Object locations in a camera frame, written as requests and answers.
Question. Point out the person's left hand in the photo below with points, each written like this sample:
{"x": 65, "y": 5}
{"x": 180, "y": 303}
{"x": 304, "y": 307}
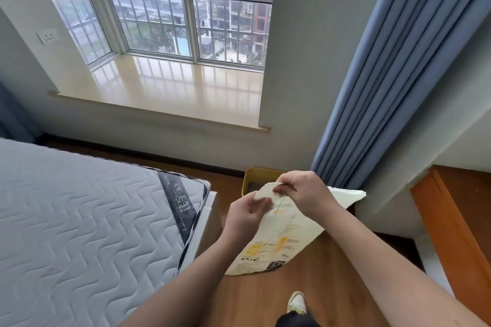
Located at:
{"x": 243, "y": 219}

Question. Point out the person's right hand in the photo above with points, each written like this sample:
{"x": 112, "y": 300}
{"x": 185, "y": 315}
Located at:
{"x": 310, "y": 192}

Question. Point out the white cat litter bag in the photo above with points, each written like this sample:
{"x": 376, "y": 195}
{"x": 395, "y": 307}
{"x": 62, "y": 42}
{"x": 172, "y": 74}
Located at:
{"x": 280, "y": 238}

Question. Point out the yellow litter box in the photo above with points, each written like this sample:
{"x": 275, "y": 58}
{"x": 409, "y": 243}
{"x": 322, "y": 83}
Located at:
{"x": 255, "y": 174}

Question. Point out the person's left forearm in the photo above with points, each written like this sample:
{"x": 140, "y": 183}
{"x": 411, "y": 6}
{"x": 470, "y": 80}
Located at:
{"x": 184, "y": 292}

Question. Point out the person's right forearm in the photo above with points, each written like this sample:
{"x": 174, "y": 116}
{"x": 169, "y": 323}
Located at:
{"x": 399, "y": 277}

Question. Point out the person's right white-green shoe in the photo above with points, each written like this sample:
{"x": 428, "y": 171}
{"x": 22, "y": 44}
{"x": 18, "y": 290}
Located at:
{"x": 297, "y": 302}

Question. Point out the black trousers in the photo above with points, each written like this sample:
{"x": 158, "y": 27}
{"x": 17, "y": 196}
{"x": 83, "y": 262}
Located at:
{"x": 295, "y": 321}

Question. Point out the dark baseboard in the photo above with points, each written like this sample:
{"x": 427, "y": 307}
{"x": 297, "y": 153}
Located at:
{"x": 134, "y": 154}

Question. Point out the blue pleated curtain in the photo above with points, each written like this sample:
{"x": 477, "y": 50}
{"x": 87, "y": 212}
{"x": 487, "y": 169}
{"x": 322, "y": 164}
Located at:
{"x": 15, "y": 120}
{"x": 391, "y": 70}

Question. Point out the white window sill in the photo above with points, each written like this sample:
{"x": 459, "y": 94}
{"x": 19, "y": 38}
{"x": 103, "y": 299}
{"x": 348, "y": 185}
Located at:
{"x": 172, "y": 89}

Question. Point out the white quilted mattress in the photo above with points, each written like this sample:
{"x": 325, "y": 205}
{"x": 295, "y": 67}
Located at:
{"x": 76, "y": 223}

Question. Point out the barred bay window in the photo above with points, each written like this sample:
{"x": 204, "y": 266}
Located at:
{"x": 153, "y": 20}

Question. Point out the white wall outlet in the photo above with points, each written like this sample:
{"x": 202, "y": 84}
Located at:
{"x": 48, "y": 36}

